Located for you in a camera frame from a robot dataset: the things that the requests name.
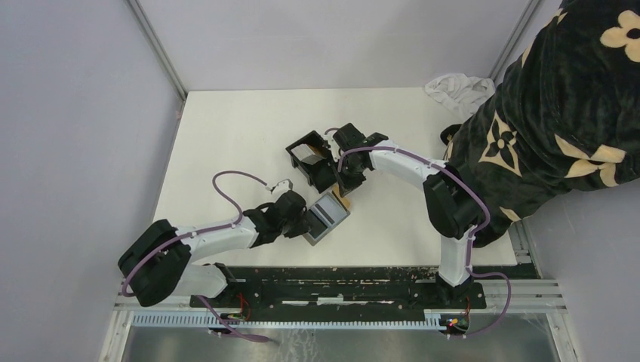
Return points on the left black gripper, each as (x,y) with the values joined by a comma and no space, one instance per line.
(302,227)

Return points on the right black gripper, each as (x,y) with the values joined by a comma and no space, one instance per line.
(349,185)

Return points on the gold credit card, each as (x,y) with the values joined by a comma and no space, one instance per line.
(346,204)

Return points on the black plastic card box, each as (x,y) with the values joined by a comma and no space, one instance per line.
(322,176)

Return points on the grey leather card holder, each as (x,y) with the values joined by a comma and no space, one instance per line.
(318,227)

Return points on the stack of credit cards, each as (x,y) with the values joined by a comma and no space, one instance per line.
(307,154)

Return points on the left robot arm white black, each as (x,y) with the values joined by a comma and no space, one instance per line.
(165,260)

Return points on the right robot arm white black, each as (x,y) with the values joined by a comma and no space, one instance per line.
(454,209)

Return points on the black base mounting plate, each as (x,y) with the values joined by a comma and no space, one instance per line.
(352,294)

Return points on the white crumpled cloth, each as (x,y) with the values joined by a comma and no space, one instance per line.
(460,94)

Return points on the black floral plush blanket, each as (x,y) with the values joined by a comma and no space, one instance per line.
(565,116)

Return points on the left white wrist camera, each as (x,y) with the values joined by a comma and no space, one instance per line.
(279,188)

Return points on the grey slotted cable duct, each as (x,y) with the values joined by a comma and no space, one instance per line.
(207,320)

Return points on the aluminium frame rail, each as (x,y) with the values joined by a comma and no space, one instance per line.
(534,294)

